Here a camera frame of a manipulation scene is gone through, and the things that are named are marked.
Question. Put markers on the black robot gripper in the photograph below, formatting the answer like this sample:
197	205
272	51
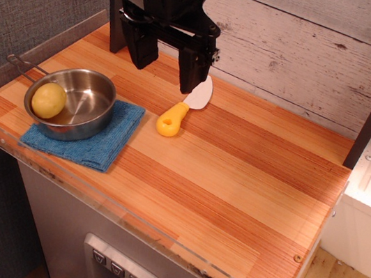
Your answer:
182	24

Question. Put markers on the yellow handled toy knife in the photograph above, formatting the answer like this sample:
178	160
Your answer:
169	122

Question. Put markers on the stainless steel pan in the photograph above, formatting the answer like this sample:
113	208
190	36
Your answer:
89	104

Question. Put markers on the blue folded cloth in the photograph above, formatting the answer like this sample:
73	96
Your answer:
100	150

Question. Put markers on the yellow lemon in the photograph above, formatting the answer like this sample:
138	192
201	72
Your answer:
48	100

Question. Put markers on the grey cabinet dispenser panel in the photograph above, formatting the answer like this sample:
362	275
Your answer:
104	261

